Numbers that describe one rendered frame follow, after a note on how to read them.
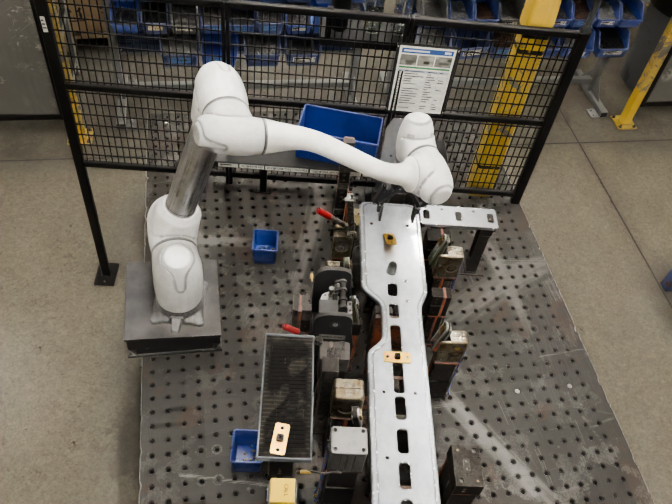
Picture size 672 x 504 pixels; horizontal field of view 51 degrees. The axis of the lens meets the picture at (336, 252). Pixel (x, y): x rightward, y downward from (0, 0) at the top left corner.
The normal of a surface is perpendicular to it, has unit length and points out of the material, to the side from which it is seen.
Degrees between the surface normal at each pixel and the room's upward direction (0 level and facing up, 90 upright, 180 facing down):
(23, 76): 89
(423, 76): 90
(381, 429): 0
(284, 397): 0
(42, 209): 0
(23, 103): 88
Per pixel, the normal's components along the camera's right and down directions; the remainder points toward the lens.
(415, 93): 0.00, 0.76
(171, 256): 0.18, -0.51
